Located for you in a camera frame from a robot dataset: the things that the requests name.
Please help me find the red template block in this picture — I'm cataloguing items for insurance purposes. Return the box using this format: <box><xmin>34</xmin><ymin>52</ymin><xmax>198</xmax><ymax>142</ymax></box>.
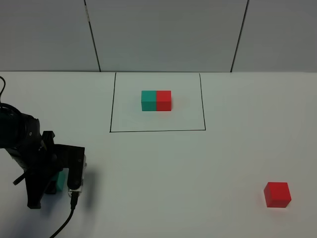
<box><xmin>156</xmin><ymin>91</ymin><xmax>172</xmax><ymax>111</ymax></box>

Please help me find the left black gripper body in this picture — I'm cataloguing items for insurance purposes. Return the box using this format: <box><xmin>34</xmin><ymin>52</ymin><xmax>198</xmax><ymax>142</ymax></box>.
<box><xmin>25</xmin><ymin>131</ymin><xmax>64</xmax><ymax>179</ymax></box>

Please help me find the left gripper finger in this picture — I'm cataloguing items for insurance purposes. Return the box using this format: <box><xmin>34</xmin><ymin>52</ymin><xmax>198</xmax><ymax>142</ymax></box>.
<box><xmin>45</xmin><ymin>175</ymin><xmax>59</xmax><ymax>194</ymax></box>
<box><xmin>25</xmin><ymin>174</ymin><xmax>53</xmax><ymax>209</ymax></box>

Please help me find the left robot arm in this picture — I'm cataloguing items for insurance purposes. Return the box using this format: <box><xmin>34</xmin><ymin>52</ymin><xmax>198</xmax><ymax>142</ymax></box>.
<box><xmin>0</xmin><ymin>103</ymin><xmax>62</xmax><ymax>209</ymax></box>

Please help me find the green template block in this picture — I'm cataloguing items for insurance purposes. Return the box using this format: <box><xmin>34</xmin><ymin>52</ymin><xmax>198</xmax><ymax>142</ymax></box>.
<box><xmin>141</xmin><ymin>90</ymin><xmax>157</xmax><ymax>111</ymax></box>

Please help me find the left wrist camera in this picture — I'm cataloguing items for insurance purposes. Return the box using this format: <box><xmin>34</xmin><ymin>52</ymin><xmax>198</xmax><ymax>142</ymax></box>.
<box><xmin>66</xmin><ymin>146</ymin><xmax>87</xmax><ymax>197</ymax></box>

